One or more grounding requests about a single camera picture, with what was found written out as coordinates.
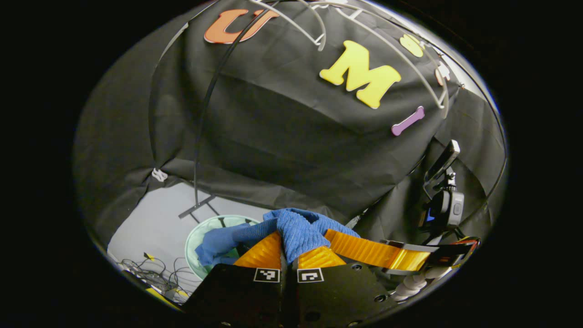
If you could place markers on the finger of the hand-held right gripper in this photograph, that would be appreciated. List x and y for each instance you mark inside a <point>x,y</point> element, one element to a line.
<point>373,250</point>

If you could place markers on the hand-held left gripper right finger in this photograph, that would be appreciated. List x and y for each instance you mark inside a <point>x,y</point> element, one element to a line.
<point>341,296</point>

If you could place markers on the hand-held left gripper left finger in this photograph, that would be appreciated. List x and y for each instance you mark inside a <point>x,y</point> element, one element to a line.
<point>237,296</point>

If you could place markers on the green laundry hamper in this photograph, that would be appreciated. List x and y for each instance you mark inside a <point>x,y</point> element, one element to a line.
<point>205,232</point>

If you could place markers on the black clothes rack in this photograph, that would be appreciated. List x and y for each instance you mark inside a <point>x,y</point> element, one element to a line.
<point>196,207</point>

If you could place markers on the white clothes hanger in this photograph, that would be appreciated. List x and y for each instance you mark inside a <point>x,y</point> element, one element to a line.
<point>442,102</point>
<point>321,43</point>

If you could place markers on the yellow tape piece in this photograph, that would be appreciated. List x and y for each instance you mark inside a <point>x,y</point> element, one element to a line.
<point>149,256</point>

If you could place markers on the white cloth tie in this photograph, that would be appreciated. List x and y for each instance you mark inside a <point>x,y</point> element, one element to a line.
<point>159,175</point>

